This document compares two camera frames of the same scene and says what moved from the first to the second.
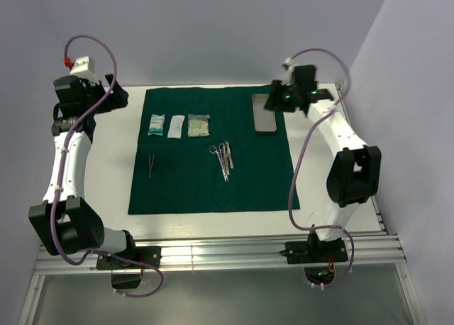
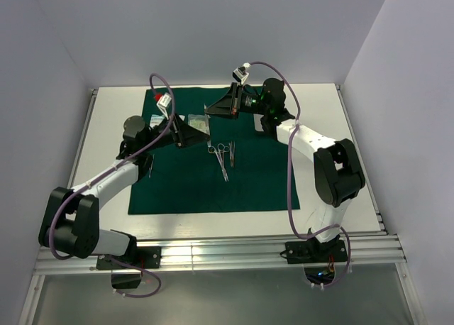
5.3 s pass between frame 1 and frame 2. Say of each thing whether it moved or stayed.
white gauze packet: stayed
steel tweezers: moved
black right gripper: moved
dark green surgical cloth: stayed
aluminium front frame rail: stayed
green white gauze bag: stayed
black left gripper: moved
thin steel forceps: stayed
